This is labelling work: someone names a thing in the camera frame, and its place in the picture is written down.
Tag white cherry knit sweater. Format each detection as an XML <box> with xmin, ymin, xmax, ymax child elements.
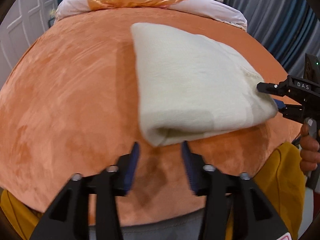
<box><xmin>131</xmin><ymin>23</ymin><xmax>278</xmax><ymax>146</ymax></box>

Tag grey trousers of person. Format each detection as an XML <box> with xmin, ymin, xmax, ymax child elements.
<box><xmin>88</xmin><ymin>208</ymin><xmax>233</xmax><ymax>240</ymax></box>

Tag orange plush bed cover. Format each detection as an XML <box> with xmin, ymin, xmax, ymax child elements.
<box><xmin>1</xmin><ymin>8</ymin><xmax>287</xmax><ymax>226</ymax></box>

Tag white pillow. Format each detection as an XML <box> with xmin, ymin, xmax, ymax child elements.
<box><xmin>55</xmin><ymin>0</ymin><xmax>247</xmax><ymax>31</ymax></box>

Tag grey blue curtain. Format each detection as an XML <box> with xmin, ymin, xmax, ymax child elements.
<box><xmin>225</xmin><ymin>0</ymin><xmax>319</xmax><ymax>76</ymax></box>

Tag person's right hand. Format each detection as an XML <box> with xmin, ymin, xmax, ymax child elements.
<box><xmin>300</xmin><ymin>124</ymin><xmax>319</xmax><ymax>174</ymax></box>

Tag yellow shirt of person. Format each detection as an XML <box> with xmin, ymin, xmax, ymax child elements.
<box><xmin>1</xmin><ymin>142</ymin><xmax>305</xmax><ymax>239</ymax></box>

